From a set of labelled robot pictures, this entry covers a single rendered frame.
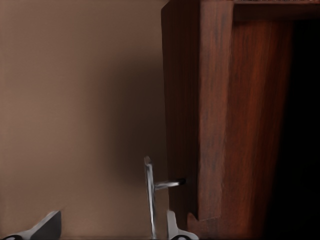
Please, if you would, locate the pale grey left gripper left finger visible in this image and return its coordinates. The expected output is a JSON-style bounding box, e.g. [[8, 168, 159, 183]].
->
[[1, 210, 62, 240]]

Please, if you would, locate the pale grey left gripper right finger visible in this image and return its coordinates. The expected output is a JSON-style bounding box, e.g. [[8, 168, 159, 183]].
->
[[166, 210, 200, 240]]

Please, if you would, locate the silver metal drawer handle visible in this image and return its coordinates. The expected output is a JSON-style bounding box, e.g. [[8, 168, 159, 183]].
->
[[143, 156, 187, 240]]

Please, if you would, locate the brown wooden drawer cabinet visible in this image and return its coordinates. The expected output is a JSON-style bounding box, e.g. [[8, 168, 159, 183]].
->
[[224, 0, 320, 240]]

